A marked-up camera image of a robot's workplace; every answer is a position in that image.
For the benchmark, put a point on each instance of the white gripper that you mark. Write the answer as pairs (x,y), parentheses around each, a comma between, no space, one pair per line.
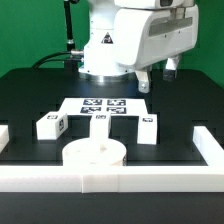
(144,37)

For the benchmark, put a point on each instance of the white marker sheet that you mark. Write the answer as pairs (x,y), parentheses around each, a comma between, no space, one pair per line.
(117,107)

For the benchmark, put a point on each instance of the white right fence wall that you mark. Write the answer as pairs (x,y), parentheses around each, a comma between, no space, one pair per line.
(209,148)

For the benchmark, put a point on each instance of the white fence wall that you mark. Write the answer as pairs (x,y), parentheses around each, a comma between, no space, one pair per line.
(209,148)
(112,179)
(4,137)

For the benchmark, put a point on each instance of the white front fence wall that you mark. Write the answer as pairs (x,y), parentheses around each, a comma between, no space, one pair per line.
(112,179)

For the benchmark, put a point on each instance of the white left fence wall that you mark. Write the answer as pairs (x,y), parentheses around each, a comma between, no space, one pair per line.
(4,137)

